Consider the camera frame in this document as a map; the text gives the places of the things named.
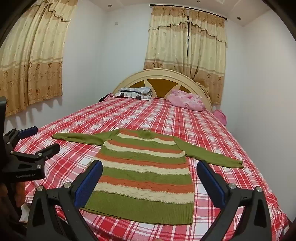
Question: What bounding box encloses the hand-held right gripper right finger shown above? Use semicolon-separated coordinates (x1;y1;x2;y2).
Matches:
196;160;273;241

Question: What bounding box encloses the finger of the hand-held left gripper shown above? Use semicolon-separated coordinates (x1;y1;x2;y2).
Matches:
3;126;39;142
10;143;61;165

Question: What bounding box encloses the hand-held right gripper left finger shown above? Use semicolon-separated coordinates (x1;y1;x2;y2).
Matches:
27;159;103;241

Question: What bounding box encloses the green orange striped knit sweater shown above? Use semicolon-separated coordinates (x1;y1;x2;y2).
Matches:
53;128;244;225

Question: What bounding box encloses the small pink cloth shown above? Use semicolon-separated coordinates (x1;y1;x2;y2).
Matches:
214;109;227;126

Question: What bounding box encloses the wide beige floral curtain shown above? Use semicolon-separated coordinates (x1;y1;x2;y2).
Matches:
0;0;78;117

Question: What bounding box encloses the dark cloth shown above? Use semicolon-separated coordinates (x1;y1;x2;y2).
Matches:
98;93;114;103

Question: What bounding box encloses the red plaid bed sheet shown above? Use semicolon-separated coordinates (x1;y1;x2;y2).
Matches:
14;96;290;241

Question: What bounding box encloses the pink pillow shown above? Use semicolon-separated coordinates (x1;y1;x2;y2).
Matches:
166;90;206;112

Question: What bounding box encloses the grey patterned folded blanket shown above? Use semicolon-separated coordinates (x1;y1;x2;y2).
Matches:
115;87;153;100

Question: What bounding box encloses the cream wooden headboard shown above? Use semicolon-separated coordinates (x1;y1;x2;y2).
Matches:
112;68;213;112

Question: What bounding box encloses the beige floral curtain panel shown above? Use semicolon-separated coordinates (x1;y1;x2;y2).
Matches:
143;6;190;77
188;9;228;105

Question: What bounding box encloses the black curtain rod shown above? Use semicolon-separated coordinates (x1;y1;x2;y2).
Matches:
150;4;228;21

